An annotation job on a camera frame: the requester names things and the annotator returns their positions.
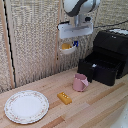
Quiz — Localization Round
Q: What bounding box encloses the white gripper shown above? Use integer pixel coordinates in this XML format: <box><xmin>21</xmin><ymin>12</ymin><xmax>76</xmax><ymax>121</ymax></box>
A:
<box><xmin>57</xmin><ymin>21</ymin><xmax>95</xmax><ymax>48</ymax></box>

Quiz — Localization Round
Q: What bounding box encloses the yellow food piece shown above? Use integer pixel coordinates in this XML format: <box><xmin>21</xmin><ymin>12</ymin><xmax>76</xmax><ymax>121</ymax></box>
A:
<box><xmin>61</xmin><ymin>43</ymin><xmax>72</xmax><ymax>51</ymax></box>

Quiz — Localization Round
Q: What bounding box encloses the small white bowl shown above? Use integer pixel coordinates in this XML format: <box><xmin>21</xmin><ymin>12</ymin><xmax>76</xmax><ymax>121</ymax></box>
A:
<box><xmin>58</xmin><ymin>42</ymin><xmax>78</xmax><ymax>56</ymax></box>

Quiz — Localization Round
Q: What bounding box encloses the black air fryer drawer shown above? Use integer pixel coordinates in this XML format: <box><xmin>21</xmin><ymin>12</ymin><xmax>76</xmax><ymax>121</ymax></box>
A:
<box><xmin>77</xmin><ymin>49</ymin><xmax>123</xmax><ymax>87</ymax></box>

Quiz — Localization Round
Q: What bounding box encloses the pink pitcher cup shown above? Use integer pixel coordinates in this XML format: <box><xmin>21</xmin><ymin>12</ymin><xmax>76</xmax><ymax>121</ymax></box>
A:
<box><xmin>72</xmin><ymin>73</ymin><xmax>90</xmax><ymax>93</ymax></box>

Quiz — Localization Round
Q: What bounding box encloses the yellow corn-like block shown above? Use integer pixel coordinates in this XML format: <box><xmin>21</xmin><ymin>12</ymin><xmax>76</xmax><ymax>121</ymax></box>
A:
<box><xmin>56</xmin><ymin>91</ymin><xmax>73</xmax><ymax>106</ymax></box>

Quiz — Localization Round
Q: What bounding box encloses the white floral rim plate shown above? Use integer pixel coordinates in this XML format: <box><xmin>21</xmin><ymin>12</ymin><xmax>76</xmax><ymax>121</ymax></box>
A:
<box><xmin>3</xmin><ymin>89</ymin><xmax>50</xmax><ymax>125</ymax></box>

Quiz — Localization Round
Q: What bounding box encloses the pale blurred rounded object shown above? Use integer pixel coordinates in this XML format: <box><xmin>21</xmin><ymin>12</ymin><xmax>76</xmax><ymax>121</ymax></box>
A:
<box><xmin>111</xmin><ymin>111</ymin><xmax>128</xmax><ymax>128</ymax></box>

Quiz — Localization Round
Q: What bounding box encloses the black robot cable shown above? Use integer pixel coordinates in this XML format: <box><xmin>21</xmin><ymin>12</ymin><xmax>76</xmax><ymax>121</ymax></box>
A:
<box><xmin>93</xmin><ymin>19</ymin><xmax>128</xmax><ymax>30</ymax></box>

